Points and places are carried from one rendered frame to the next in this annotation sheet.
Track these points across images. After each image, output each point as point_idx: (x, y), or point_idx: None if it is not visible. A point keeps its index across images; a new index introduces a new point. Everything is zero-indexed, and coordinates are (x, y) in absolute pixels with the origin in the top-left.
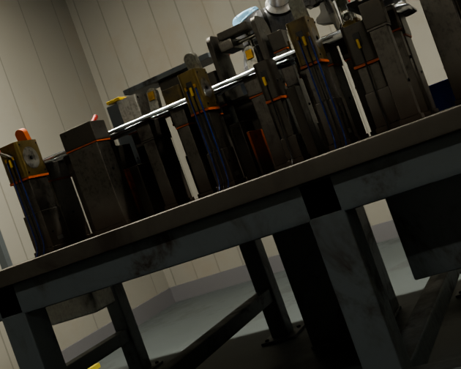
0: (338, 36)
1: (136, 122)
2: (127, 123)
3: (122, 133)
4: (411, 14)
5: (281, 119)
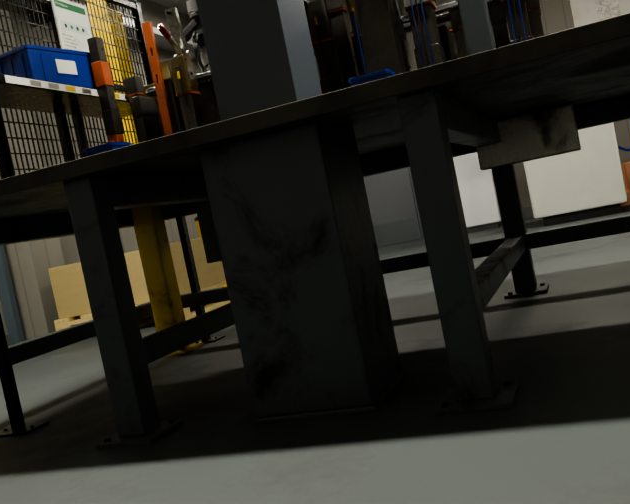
0: (209, 78)
1: (406, 24)
2: (407, 30)
3: (439, 6)
4: (147, 92)
5: None
